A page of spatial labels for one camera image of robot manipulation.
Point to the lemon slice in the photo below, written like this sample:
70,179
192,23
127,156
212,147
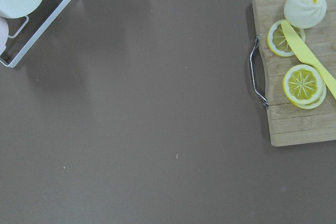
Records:
277,42
302,84
314,104

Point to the yellow plastic knife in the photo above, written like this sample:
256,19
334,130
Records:
305,55

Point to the white wire rack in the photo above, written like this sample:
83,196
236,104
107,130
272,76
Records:
24,31

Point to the wooden cutting board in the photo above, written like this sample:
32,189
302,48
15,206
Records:
288,124

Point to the bottom lemon slice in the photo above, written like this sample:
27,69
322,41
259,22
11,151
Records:
314,104

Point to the upper lemon slice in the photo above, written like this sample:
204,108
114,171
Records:
277,42

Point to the lower lemon slice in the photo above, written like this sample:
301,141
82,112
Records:
302,84

